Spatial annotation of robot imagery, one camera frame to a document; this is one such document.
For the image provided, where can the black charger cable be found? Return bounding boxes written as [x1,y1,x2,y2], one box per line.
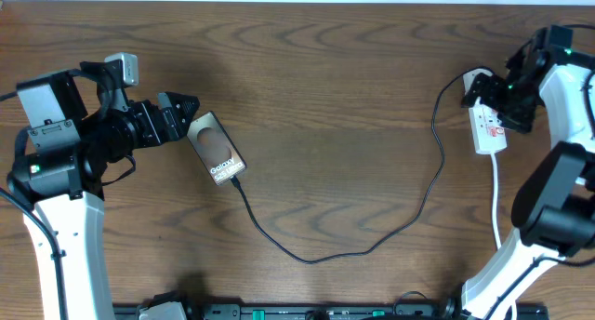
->
[229,66,494,265]

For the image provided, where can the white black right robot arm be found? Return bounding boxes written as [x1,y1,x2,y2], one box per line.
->
[444,25,594,319]

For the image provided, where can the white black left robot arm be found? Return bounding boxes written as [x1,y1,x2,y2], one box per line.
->
[1,53,200,319]

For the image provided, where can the white power strip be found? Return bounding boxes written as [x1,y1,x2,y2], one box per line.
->
[469,97,508,155]

